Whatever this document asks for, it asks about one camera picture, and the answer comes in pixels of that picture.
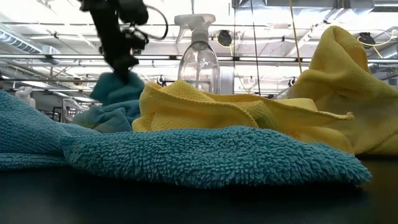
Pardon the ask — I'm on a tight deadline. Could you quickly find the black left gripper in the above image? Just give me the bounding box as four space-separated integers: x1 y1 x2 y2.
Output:
81 0 149 84

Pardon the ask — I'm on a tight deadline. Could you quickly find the clear spray bottle white trigger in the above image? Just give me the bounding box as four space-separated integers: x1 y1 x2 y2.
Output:
174 13 221 95

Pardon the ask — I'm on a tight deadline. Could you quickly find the yellow extension cable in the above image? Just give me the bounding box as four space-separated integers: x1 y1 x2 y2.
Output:
289 0 303 75

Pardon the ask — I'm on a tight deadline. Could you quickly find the black table mat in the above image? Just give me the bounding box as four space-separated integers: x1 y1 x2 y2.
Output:
0 155 398 224

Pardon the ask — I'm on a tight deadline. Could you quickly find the yellow microfiber towel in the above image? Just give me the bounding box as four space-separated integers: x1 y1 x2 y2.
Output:
281 25 398 156
131 79 356 154

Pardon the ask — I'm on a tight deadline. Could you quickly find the black ceiling cord reel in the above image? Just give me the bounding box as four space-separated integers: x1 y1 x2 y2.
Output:
357 31 376 50
216 29 234 48

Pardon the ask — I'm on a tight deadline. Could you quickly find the grey building column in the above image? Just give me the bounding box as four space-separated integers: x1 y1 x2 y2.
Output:
220 65 234 95

